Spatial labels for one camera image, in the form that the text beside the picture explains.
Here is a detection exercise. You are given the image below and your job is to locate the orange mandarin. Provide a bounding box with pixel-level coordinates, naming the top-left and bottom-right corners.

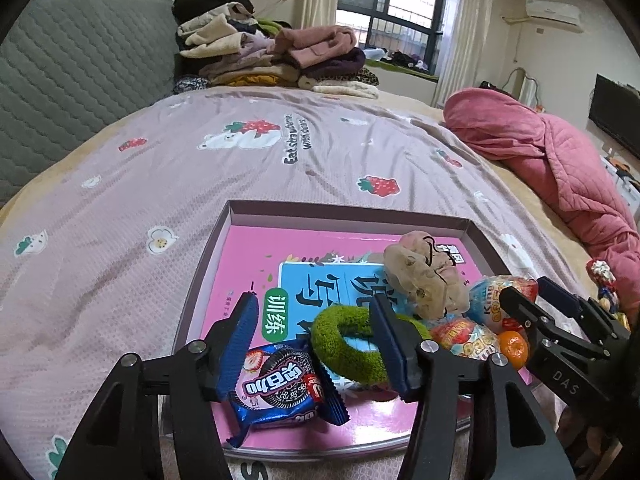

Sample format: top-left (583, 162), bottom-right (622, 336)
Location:
top-left (498, 330), bottom-right (529, 370)

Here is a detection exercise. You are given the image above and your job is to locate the white air conditioner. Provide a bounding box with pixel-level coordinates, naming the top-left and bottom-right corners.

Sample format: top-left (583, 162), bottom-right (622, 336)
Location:
top-left (525, 0), bottom-right (584, 34)

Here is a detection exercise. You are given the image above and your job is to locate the dark framed window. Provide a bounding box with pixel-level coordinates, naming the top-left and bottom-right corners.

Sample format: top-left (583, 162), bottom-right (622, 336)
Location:
top-left (336, 0), bottom-right (447, 75)

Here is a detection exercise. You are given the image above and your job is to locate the green fuzzy scrunchie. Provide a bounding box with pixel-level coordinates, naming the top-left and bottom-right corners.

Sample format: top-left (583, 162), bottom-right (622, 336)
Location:
top-left (310, 304), bottom-right (440, 389)

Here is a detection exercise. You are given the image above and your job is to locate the blue Oreo cookie packet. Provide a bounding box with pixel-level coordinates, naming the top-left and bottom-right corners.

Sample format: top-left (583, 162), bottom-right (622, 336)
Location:
top-left (226, 336), bottom-right (352, 450)

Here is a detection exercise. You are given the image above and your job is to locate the pile of folded clothes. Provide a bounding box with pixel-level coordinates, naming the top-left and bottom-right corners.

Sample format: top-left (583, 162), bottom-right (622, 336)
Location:
top-left (171, 0), bottom-right (378, 100)

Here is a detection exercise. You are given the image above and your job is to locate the grey box with pink book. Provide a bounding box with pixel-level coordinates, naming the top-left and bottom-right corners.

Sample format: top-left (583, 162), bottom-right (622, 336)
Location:
top-left (175, 200), bottom-right (515, 462)

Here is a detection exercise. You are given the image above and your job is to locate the blue surprise egg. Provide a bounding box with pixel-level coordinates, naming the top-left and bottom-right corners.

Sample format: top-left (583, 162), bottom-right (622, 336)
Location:
top-left (464, 275), bottom-right (538, 335)

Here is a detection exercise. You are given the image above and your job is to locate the pink strawberry bed cover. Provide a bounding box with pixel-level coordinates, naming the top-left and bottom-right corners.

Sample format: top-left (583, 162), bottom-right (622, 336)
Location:
top-left (1, 88), bottom-right (589, 479)

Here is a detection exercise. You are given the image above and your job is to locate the red surprise egg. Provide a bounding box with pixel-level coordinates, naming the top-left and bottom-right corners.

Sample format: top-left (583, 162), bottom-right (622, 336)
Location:
top-left (428, 315), bottom-right (500, 361)

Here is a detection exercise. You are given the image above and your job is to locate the black television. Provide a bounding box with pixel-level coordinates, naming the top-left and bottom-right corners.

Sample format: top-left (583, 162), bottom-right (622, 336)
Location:
top-left (589, 74), bottom-right (640, 157)

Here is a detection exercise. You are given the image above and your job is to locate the grey quilted headboard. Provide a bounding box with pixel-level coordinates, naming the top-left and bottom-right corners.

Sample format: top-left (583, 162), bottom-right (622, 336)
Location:
top-left (1, 0), bottom-right (178, 203)

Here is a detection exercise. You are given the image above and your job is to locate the right white curtain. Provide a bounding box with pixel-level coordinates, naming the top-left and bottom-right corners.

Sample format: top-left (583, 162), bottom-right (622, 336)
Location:
top-left (433, 0), bottom-right (494, 107)

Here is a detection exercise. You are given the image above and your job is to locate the pink quilted blanket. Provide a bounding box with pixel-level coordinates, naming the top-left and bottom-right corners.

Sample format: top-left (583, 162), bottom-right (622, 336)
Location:
top-left (444, 88), bottom-right (639, 324)

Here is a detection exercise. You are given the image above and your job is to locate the small doll toy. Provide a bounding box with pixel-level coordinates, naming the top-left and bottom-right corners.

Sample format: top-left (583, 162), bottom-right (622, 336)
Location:
top-left (586, 259), bottom-right (630, 330)

